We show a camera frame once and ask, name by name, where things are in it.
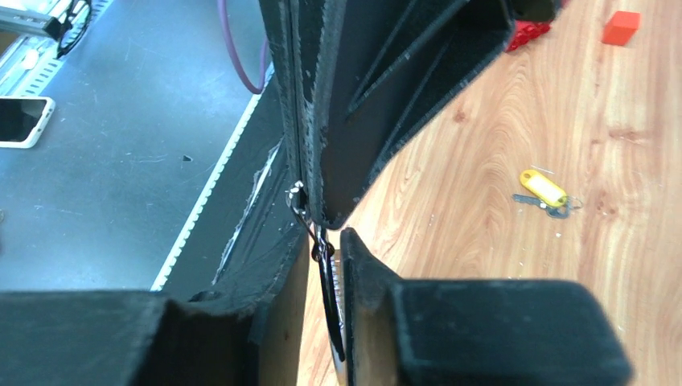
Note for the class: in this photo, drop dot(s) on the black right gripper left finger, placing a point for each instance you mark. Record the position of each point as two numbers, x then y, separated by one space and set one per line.
246 331

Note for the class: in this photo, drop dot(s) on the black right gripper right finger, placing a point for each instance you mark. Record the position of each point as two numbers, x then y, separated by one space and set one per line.
402 331

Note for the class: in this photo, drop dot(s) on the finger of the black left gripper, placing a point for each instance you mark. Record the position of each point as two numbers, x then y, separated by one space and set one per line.
384 69
293 30

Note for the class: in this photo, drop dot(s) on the silver key with yellow tag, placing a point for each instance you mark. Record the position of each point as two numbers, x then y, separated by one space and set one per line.
546 195

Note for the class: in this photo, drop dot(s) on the large keyring with keys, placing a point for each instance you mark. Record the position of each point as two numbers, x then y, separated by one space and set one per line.
330 273

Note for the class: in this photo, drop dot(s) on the red lego brick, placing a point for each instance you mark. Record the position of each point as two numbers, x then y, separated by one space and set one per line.
526 32

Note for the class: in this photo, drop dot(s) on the white smartphone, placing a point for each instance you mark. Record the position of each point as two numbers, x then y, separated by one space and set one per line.
24 119

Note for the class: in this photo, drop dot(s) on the small red cube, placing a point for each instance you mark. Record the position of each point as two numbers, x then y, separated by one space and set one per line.
621 27

